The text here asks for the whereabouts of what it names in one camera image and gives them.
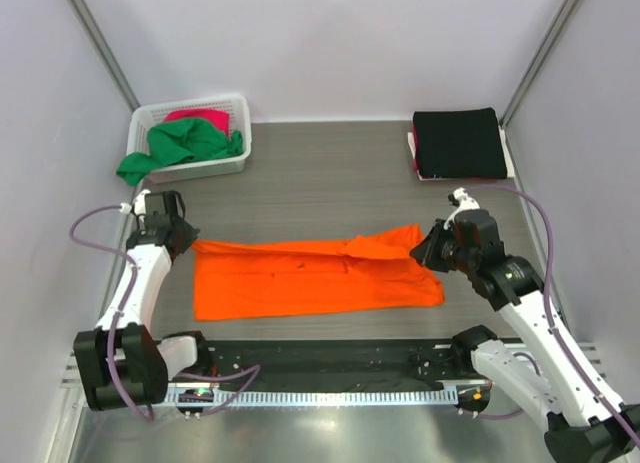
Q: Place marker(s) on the orange t shirt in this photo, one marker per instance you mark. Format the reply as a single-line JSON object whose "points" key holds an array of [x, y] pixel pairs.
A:
{"points": [[312, 277]]}

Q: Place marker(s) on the right aluminium frame post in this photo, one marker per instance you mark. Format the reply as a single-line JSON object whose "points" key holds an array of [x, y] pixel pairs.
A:
{"points": [[551, 38]]}

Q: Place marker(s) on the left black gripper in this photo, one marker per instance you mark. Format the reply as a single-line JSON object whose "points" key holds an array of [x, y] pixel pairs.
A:
{"points": [[189, 235]]}

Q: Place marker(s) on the pink t shirt in basket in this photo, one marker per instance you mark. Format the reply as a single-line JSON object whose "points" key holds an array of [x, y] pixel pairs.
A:
{"points": [[219, 119]]}

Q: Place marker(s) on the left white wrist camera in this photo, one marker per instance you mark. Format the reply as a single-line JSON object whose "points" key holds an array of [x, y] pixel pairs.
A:
{"points": [[137, 207]]}

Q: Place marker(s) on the aluminium front rail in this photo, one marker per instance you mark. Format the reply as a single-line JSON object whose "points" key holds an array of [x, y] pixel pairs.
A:
{"points": [[71, 376]]}

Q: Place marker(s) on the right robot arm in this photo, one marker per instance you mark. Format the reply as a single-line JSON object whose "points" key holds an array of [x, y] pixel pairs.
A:
{"points": [[581, 417]]}

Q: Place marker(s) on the white slotted cable duct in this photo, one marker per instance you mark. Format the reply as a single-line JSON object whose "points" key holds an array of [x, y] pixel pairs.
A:
{"points": [[191, 398]]}

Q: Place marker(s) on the green t shirt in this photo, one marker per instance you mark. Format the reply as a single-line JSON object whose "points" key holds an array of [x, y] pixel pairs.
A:
{"points": [[177, 142]]}

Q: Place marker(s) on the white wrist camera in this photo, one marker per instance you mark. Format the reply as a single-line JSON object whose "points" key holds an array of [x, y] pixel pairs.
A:
{"points": [[460, 201], [137, 207]]}

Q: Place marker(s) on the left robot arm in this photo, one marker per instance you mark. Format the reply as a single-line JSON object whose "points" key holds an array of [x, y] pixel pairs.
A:
{"points": [[119, 363]]}

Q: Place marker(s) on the folded black t shirt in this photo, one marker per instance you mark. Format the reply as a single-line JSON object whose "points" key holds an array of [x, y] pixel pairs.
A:
{"points": [[459, 144]]}

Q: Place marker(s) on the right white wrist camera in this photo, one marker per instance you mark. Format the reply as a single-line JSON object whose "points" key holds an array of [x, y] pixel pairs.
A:
{"points": [[460, 201]]}

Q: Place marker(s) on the folded white t shirt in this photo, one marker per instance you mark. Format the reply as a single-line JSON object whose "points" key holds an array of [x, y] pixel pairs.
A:
{"points": [[510, 167]]}

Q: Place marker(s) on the folded pink t shirt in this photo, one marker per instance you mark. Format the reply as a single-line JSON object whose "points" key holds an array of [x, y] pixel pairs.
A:
{"points": [[413, 143]]}

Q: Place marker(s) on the aluminium frame post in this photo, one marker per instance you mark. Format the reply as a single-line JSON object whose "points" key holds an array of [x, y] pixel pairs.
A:
{"points": [[85, 16], [551, 38]]}

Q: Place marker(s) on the white plastic basket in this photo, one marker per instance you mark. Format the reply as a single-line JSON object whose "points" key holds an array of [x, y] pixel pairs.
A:
{"points": [[147, 116]]}

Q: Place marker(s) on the left aluminium frame post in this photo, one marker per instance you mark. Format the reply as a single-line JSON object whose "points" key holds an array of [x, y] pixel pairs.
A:
{"points": [[85, 16]]}

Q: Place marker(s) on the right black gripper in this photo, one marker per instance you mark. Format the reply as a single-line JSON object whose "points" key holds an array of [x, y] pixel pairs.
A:
{"points": [[427, 252]]}

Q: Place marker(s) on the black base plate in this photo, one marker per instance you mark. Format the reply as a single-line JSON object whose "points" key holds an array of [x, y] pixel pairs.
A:
{"points": [[339, 366]]}

